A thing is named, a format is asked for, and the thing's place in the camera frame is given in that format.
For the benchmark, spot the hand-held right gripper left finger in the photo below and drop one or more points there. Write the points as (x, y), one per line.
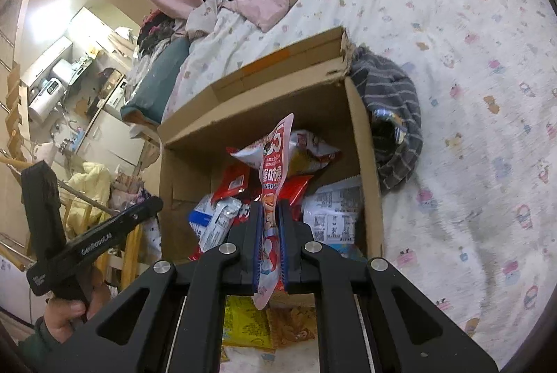
(257, 238)

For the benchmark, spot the grey striped cloth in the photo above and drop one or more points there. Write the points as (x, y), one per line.
(391, 86)

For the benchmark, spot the white cabinet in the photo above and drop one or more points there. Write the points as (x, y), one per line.
(113, 142)

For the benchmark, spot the pink red snack packet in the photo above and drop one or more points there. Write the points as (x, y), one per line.
(276, 164)

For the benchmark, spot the person's left forearm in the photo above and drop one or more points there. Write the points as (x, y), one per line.
(37, 342)

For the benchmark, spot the white floral quilt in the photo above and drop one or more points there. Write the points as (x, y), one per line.
(457, 94)

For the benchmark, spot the cardboard box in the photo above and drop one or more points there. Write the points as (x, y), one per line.
(361, 147)

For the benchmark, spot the plain red snack packet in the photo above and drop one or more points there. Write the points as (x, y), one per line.
(298, 190)

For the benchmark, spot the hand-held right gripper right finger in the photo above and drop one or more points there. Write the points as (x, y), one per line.
(283, 238)

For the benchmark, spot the yellow cloth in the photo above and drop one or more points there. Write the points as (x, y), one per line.
(89, 194)

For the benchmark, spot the white kitchen appliance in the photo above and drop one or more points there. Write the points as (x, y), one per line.
(50, 92)

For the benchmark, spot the person's left hand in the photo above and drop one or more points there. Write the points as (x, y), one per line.
(61, 318)

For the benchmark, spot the blue yellow snack packet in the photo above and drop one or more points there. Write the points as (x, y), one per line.
(394, 125)

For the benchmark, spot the pile of dark clothes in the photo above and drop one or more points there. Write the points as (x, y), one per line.
(159, 29)

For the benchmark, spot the blue white snack bag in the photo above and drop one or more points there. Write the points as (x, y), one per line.
(335, 207)

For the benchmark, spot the blue white wrapped packet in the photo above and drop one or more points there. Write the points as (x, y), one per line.
(215, 220)

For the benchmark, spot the wooden rack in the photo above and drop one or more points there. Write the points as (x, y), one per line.
(130, 255)

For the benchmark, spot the orange brown snack packet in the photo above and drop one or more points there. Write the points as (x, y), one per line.
(291, 325)

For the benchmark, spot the teal pillow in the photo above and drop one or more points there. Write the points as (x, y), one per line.
(156, 86)

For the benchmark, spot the red white-label snack packet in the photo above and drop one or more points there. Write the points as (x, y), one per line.
(233, 181)

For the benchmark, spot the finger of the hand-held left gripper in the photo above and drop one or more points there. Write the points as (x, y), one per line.
(141, 212)

